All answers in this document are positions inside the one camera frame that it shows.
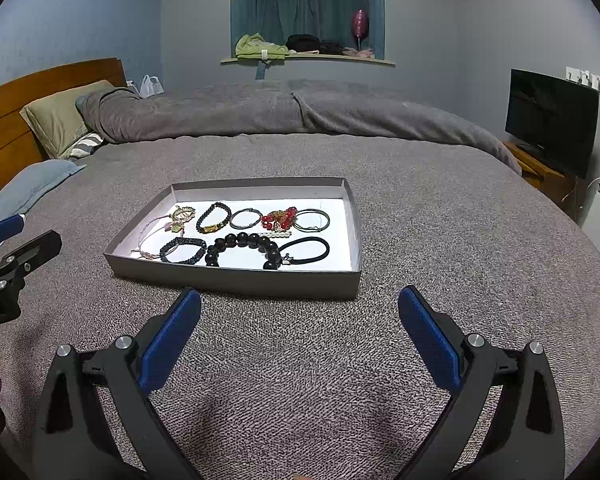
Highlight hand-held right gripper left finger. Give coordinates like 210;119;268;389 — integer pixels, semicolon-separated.
32;287;203;480

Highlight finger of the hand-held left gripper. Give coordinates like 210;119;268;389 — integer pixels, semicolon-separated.
0;231;63;288
0;214;27;248

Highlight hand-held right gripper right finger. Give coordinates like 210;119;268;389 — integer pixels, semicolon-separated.
397;285;566;480

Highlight grey cardboard box tray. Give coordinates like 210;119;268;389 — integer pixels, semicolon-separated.
103;176;363;302

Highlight pink braided cord bracelet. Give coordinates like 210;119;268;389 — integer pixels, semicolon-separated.
131;215;183;261

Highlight blue bead bracelet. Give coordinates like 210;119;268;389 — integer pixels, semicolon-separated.
158;237;209;265

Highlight black bead gold charm bracelet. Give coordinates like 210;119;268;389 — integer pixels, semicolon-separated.
196;202;232;235

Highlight large black bead bracelet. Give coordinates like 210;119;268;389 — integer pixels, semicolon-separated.
204;232;284;271

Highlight black hair tie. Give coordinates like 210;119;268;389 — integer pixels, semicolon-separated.
275;236;331;267

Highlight silver ring bangle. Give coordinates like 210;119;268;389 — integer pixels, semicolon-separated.
230;208;265;230

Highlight red bead gold bracelet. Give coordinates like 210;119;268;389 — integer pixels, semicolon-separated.
260;206;299;234

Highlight light blue pillow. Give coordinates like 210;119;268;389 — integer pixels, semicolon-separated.
0;159;88;221

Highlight grey bed blanket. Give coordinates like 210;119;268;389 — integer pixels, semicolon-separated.
0;132;600;480

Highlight striped pillow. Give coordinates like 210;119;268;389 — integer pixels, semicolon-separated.
67;131;106;160

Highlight wooden headboard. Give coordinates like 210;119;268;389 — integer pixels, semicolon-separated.
0;57;128;206

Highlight green pillow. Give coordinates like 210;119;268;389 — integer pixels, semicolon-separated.
20;80;116;160

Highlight wooden television stand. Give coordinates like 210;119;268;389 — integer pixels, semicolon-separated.
502;141;581;206

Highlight black television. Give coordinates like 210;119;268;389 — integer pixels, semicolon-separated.
505;68;600;179

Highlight folded grey duvet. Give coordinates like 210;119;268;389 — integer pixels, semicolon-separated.
75;79;523;176

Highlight wooden window sill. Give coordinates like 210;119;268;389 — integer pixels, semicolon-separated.
221;55;396;67

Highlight green cloth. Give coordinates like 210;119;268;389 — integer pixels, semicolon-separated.
235;33;291;59

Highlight black cloth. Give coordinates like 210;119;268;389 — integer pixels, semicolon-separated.
286;34;348;56

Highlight pink balloon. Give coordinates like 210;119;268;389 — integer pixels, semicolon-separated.
351;8;370;41

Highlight teal curtain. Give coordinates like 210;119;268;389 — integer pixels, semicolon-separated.
230;0;385;58

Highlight thin dark wire bangle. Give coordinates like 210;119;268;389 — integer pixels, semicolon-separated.
292;208;331;233

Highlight white wall hooks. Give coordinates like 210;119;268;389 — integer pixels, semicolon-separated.
566;66;600;95

